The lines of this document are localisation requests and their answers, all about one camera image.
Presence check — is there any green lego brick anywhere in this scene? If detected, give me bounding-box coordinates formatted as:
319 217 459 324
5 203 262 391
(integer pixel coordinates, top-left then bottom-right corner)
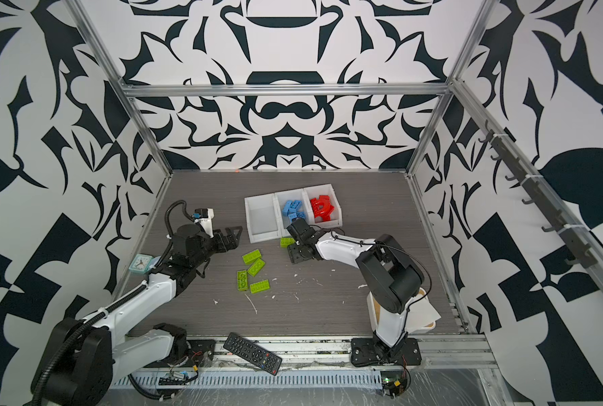
247 258 266 277
280 237 296 248
237 271 249 292
249 279 270 294
242 250 262 265

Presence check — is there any red arch lego piece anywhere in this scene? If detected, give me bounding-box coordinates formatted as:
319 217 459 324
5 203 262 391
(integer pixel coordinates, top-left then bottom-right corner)
310 195 335 223

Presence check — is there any blue lego brick large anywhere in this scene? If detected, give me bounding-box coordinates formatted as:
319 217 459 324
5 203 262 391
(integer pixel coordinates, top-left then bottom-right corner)
282 200 303 216

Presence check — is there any green lego brick bottom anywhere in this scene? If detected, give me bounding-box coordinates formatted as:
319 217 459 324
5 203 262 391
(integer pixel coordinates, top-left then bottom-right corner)
249 279 270 294

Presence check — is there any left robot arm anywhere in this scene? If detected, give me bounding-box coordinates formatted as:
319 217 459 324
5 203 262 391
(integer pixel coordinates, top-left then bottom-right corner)
30 222 243 405

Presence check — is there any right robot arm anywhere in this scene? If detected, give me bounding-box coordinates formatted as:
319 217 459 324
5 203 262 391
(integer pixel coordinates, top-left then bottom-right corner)
287 218 427 356

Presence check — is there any white three-compartment bin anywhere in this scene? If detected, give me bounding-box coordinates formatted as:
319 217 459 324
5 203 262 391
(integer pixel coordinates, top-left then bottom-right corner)
245 184 343 244

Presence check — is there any small teal alarm clock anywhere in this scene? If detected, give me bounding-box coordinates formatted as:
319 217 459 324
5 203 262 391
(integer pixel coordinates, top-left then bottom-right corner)
128 254 154 274

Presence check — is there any black remote control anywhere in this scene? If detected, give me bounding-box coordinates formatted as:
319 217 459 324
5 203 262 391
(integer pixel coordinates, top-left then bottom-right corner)
223 333 282 376

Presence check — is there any green circuit board left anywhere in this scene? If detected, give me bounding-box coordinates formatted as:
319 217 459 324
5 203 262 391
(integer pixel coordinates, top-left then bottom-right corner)
159 371 198 386

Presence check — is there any green circuit board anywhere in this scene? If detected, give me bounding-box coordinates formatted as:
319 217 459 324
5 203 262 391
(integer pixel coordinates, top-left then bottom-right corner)
159 371 198 386
382 374 411 399

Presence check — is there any green circuit board right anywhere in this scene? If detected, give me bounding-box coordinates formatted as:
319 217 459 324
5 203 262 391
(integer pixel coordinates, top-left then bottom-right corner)
382 374 411 399

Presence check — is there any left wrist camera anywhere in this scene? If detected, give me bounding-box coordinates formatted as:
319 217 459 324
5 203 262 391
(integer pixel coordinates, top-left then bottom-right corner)
193 208 215 237

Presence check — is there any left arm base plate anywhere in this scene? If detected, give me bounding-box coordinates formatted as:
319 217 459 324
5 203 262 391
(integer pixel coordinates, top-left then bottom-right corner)
181 339 216 368

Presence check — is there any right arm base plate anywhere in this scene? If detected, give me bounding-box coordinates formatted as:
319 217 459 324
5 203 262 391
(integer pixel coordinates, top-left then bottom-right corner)
350 336 423 367

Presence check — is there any white cable duct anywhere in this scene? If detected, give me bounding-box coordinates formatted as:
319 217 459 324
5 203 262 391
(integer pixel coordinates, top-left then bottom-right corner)
135 370 384 390

